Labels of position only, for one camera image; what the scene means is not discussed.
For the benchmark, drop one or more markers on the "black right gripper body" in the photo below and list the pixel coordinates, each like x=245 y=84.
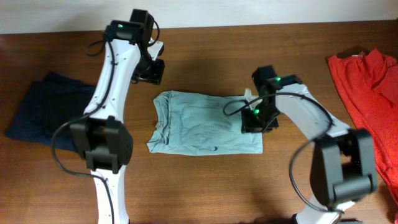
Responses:
x=262 y=118

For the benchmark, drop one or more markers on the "light blue t-shirt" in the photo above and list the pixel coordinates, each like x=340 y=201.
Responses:
x=192 y=124

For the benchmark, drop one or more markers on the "dark navy folded garment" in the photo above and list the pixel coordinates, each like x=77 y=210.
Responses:
x=47 y=105

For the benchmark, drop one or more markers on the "red garment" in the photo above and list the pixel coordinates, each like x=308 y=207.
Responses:
x=367 y=85

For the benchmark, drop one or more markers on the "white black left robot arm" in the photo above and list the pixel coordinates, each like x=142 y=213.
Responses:
x=100 y=136

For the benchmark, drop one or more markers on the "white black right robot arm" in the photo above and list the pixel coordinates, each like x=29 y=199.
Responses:
x=343 y=169

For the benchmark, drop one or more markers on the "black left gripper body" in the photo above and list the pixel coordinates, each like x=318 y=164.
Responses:
x=151 y=71

